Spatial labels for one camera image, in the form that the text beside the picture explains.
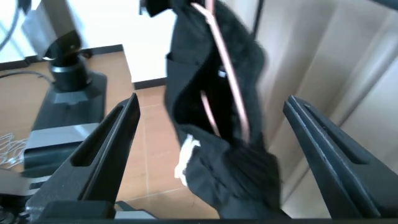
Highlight pink clothes hanger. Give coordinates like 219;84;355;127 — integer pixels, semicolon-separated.
191;0;251;144

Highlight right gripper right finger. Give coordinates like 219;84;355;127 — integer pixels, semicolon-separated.
282;95;398;219

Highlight thin white wires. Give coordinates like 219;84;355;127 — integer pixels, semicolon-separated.
0;133;29;170

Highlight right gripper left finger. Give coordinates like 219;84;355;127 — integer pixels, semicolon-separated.
26;92;141;219

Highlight beige curtain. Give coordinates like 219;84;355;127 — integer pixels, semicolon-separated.
217;0;398;218

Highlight black shorts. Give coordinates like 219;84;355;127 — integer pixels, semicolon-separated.
146;0;290;219

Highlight black cable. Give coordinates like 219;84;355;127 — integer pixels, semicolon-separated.
0;70;55;84

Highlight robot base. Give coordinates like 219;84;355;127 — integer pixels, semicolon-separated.
0;0;156;220

